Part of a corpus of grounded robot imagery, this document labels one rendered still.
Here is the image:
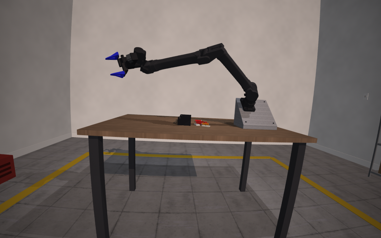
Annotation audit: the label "black rack of bins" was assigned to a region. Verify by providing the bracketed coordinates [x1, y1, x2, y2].
[178, 114, 191, 126]

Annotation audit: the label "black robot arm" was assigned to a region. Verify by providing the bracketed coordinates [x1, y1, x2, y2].
[124, 43, 259, 112]

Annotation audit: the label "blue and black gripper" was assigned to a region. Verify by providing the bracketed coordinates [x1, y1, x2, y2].
[105, 52, 128, 78]

